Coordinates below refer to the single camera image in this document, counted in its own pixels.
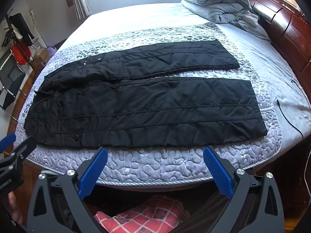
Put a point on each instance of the metal framed chair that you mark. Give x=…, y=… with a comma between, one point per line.
x=11, y=80

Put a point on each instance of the person's left hand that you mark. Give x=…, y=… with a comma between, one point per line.
x=14, y=208

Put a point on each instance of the black hanging garment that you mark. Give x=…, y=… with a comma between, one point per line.
x=23, y=26

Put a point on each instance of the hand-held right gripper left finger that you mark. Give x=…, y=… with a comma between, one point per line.
x=93, y=172

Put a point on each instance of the white curtain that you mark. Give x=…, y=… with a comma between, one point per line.
x=81, y=4

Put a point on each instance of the cardboard box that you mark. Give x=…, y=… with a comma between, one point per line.
x=41, y=59

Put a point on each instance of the red-brown wooden headboard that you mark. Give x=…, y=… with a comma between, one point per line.
x=286, y=21

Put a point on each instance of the wooden coat rack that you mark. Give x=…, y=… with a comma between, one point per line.
x=8, y=32

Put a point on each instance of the black pants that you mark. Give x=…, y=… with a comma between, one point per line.
x=145, y=106

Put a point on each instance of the white wall pipe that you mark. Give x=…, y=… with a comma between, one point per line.
x=36, y=26

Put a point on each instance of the bed with pale blue sheet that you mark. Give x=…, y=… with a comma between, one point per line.
x=145, y=17

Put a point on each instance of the folded grey comforter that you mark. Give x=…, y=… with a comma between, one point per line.
x=226, y=12

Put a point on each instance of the quilted lilac bed cover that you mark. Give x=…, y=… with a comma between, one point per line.
x=158, y=160

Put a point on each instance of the red plaid cloth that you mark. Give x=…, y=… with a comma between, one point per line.
x=145, y=216

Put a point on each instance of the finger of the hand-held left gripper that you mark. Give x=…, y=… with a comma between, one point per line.
x=7, y=140
x=23, y=148

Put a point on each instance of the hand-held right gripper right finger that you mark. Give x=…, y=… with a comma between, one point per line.
x=218, y=174

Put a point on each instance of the red bag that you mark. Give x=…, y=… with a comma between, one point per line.
x=21, y=53

